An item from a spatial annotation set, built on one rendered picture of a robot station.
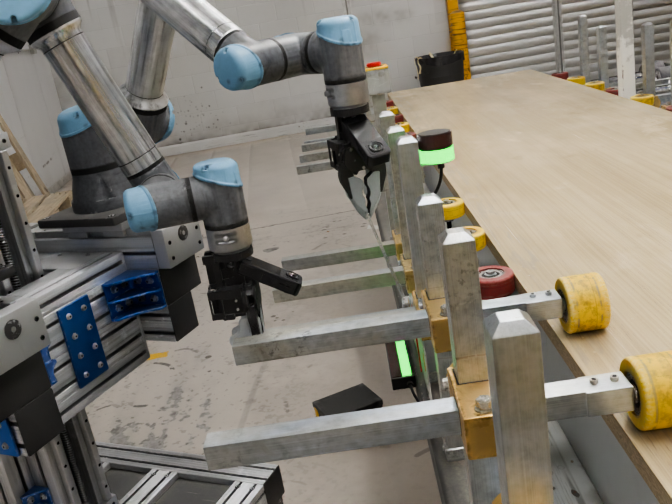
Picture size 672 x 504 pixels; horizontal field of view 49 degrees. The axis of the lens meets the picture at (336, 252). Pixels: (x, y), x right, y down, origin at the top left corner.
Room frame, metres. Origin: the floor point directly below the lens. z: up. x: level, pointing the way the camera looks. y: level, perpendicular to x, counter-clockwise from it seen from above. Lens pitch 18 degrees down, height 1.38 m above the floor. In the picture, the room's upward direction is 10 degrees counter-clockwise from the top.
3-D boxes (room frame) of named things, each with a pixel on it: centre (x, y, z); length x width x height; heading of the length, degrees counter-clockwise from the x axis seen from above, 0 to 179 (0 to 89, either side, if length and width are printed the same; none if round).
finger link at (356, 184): (1.35, -0.05, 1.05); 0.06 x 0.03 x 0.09; 18
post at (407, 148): (1.24, -0.15, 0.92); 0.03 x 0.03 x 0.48; 88
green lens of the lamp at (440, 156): (1.24, -0.20, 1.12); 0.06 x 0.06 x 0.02
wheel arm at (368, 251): (1.71, -0.08, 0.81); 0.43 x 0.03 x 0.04; 88
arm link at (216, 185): (1.21, 0.18, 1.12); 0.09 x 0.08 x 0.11; 100
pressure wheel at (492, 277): (1.20, -0.26, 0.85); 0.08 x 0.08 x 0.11
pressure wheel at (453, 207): (1.70, -0.28, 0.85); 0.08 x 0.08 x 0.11
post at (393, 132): (1.49, -0.16, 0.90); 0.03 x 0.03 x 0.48; 88
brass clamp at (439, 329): (0.97, -0.14, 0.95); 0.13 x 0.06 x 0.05; 178
